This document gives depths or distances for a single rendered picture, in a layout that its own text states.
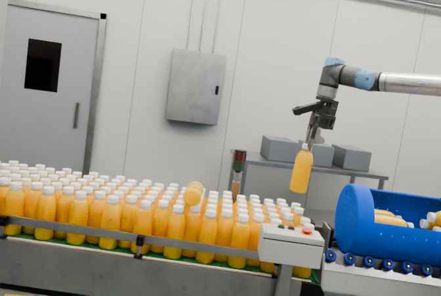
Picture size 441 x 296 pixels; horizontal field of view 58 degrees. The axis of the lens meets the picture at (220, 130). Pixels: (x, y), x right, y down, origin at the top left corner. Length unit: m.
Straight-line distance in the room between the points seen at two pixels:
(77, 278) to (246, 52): 3.72
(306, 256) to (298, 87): 3.77
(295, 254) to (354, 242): 0.33
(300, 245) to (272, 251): 0.09
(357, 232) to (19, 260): 1.24
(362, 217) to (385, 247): 0.15
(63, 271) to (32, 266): 0.11
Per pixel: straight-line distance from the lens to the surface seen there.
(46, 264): 1.64
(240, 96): 4.83
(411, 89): 1.60
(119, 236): 1.54
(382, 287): 1.75
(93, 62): 4.77
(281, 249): 1.37
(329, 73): 1.57
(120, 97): 4.77
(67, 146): 4.87
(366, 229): 1.63
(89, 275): 1.60
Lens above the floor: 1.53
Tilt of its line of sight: 5 degrees down
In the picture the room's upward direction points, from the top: 8 degrees clockwise
